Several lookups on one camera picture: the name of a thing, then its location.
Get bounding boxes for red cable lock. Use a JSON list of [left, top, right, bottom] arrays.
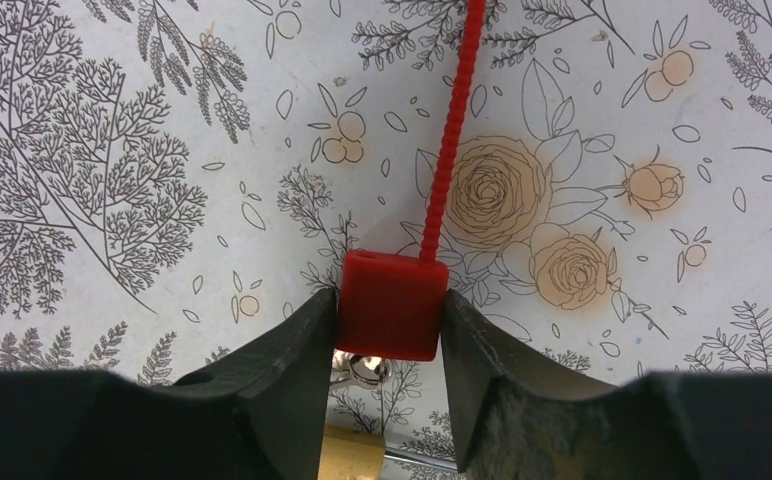
[[335, 0, 486, 361]]

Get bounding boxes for brass padlock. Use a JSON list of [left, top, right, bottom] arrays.
[[317, 425, 458, 480]]

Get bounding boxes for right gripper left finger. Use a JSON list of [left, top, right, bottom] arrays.
[[0, 289, 337, 479]]

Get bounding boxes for red lock keys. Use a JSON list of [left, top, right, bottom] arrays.
[[329, 350, 391, 390]]

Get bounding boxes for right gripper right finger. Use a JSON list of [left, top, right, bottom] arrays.
[[441, 291, 772, 479]]

